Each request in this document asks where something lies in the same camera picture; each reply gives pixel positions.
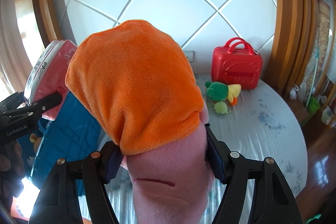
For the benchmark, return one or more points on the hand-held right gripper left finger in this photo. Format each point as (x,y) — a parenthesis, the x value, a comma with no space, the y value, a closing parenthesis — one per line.
(114,163)

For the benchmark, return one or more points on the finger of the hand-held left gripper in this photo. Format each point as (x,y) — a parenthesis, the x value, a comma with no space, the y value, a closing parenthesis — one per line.
(50,102)

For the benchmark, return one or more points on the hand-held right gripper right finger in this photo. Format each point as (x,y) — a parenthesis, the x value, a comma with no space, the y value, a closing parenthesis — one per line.
(216,161)

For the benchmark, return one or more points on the pink tissue pack with barcode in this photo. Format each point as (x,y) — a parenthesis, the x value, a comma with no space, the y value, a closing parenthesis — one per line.
(50,74)

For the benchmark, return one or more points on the blue plastic storage crate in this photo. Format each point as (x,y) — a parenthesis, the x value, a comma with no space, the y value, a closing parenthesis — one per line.
(73,129)

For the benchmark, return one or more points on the pig plush orange dress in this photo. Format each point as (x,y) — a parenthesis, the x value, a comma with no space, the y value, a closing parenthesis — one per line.
(136,77)

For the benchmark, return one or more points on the person's left hand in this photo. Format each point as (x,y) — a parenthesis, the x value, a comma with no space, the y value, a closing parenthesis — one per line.
(10,161)

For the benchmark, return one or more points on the floral bed sheet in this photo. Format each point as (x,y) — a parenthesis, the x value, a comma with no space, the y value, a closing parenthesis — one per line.
(249,129)

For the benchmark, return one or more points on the green yellow frog plush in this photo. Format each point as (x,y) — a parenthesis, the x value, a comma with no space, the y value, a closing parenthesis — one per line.
(216,90)

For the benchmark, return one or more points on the beige curtain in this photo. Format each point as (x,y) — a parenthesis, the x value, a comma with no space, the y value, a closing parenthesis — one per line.
(10,43)

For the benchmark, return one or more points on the red toy suitcase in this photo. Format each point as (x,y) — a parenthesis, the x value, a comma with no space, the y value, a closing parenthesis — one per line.
(236,69)

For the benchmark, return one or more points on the white bag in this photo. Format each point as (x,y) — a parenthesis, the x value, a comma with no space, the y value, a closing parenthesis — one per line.
(295,92)

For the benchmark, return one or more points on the green toy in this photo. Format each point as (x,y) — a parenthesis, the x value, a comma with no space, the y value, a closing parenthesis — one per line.
(313,104)

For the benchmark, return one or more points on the white packet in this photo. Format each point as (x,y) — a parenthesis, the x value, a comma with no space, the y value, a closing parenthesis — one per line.
(327,115)

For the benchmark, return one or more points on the patterned wall hanging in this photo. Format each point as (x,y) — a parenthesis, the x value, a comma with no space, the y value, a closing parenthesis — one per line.
(320,35)

